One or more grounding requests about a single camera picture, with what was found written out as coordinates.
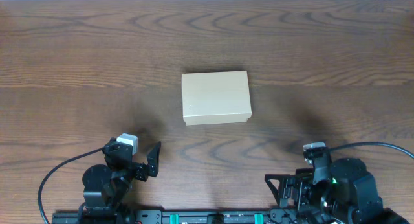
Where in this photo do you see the brown cardboard box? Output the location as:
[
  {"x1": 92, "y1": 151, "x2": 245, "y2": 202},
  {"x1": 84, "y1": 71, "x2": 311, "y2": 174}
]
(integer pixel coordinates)
[{"x1": 182, "y1": 71, "x2": 252, "y2": 126}]

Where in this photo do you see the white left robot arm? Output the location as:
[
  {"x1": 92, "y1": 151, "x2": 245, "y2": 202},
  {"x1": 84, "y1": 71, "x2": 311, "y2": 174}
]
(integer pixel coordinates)
[{"x1": 76, "y1": 134, "x2": 162, "y2": 223}]

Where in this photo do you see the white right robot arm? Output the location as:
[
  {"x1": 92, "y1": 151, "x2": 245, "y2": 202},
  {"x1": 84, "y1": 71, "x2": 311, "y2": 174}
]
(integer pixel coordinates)
[{"x1": 265, "y1": 145, "x2": 407, "y2": 224}]

